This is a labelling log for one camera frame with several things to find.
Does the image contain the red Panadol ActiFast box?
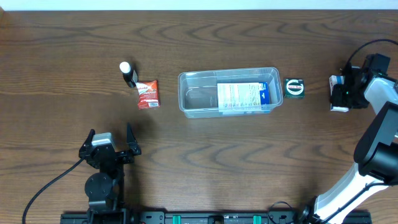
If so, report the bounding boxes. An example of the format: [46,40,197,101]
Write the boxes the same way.
[136,80,160,110]

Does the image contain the black mounting rail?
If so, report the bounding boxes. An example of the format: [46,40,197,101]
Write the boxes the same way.
[60,210,373,224]

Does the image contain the grey wrist camera, left arm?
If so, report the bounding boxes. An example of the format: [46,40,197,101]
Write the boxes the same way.
[91,133,116,150]

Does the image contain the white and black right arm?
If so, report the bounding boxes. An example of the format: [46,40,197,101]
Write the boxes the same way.
[296,62,397,223]

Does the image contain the dark bottle with white cap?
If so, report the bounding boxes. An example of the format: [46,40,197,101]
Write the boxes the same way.
[119,62,138,88]

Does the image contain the white blue medicine box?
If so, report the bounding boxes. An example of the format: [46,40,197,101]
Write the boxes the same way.
[217,82,271,113]

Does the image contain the green Zam-Buk tin box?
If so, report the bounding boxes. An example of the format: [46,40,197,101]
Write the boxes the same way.
[284,78,305,99]

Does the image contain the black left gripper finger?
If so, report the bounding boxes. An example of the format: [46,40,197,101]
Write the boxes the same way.
[78,129,95,157]
[126,123,141,156]

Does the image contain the white blue Panadol box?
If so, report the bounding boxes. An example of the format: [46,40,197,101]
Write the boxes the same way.
[329,75,349,113]

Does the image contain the clear plastic container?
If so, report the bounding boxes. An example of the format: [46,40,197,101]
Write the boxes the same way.
[178,67,283,118]

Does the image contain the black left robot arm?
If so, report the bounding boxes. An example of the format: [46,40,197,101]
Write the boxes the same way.
[78,124,142,223]

